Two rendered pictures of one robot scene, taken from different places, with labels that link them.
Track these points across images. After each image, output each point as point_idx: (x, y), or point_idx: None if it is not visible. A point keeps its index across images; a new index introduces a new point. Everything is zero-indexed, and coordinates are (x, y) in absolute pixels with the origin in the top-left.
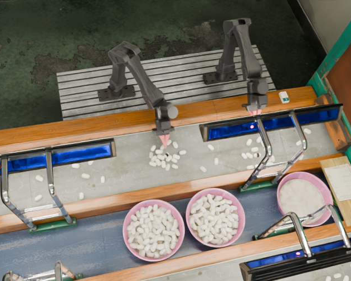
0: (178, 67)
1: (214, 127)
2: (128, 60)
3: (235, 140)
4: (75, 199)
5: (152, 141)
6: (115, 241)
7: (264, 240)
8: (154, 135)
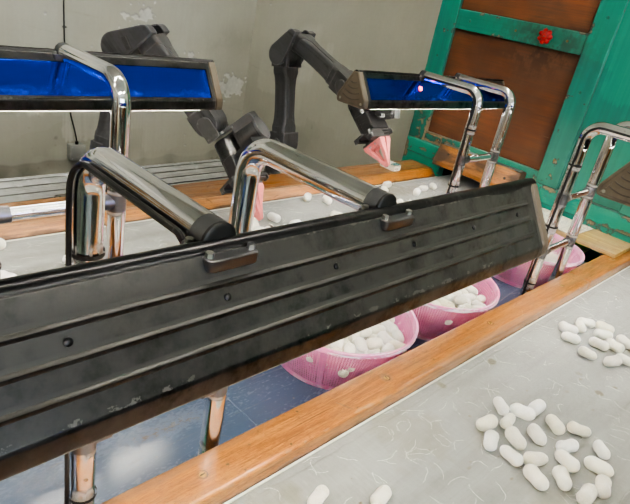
0: (195, 170)
1: (373, 75)
2: (154, 33)
3: None
4: None
5: (226, 220)
6: (253, 386)
7: (539, 289)
8: (223, 214)
